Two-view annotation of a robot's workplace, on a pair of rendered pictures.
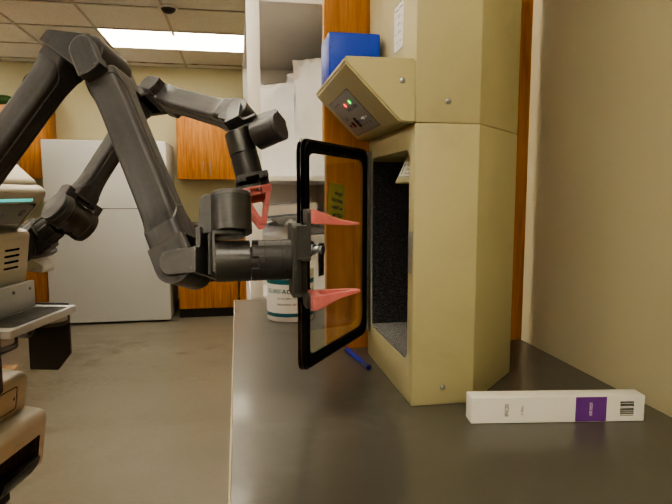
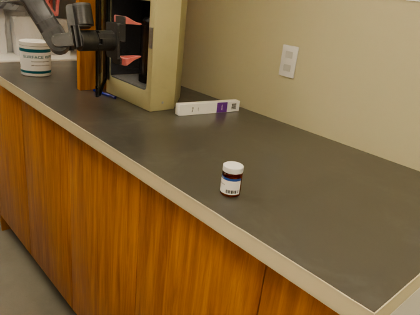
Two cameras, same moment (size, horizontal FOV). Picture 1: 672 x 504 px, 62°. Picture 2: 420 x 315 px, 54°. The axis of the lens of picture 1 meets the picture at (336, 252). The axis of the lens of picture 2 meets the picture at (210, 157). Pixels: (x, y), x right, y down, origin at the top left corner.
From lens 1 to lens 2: 66 cm
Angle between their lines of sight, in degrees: 37
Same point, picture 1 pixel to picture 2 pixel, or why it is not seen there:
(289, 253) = (115, 37)
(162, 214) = (45, 13)
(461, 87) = not seen: outside the picture
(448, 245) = (167, 35)
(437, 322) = (162, 72)
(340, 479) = (145, 135)
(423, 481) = (176, 134)
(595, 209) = (217, 19)
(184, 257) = (66, 37)
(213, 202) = (75, 9)
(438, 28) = not seen: outside the picture
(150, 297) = not seen: outside the picture
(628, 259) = (232, 44)
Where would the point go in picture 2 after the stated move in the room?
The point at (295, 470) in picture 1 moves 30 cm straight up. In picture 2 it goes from (125, 135) to (127, 32)
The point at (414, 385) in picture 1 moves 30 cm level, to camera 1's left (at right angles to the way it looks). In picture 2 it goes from (151, 102) to (66, 105)
